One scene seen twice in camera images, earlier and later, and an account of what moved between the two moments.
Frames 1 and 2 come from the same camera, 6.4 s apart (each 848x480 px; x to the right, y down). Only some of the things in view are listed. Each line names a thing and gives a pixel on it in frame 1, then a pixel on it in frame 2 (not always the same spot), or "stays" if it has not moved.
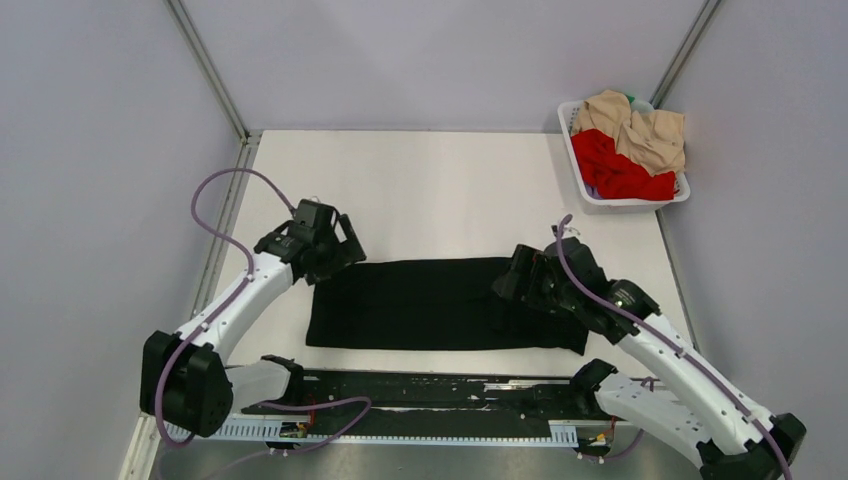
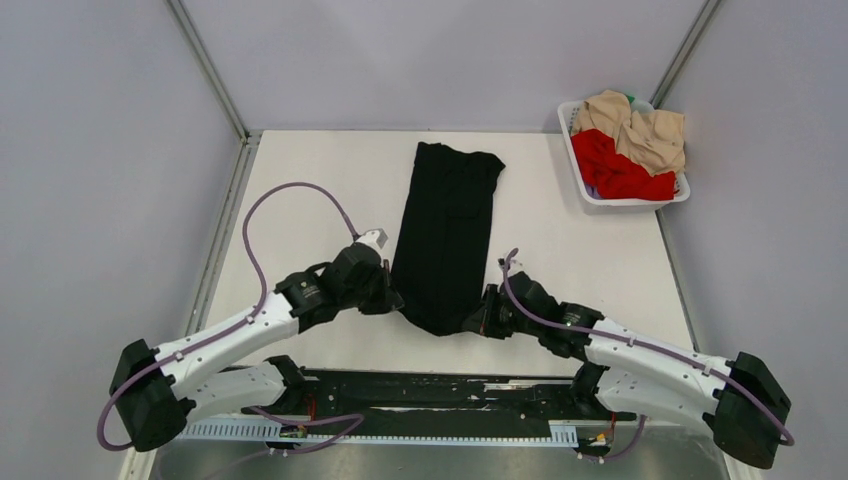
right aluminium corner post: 684,53 stays
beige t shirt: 655,139 stays
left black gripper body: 333,255 → 374,297
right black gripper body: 558,296 → 497,322
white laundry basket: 596,205 stays
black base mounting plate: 420,403 stays
